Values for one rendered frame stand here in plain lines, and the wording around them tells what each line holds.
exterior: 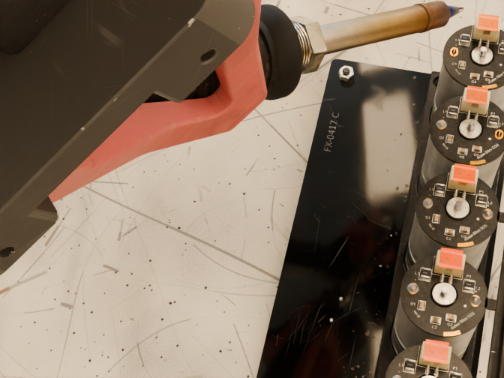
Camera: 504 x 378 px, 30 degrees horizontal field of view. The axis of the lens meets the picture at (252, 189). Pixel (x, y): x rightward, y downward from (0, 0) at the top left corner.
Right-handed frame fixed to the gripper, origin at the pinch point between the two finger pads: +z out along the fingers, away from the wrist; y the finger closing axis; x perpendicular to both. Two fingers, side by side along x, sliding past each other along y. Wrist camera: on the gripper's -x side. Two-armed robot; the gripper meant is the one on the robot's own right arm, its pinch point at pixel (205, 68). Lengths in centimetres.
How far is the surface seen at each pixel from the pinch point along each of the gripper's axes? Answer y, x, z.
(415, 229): -4.1, -0.2, 8.6
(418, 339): -7.0, 1.6, 7.8
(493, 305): -7.5, -0.7, 7.8
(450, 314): -7.1, 0.3, 7.3
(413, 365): -7.7, 1.8, 6.3
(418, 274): -5.6, 0.3, 7.3
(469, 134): -2.7, -3.3, 9.1
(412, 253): -4.2, 0.6, 10.1
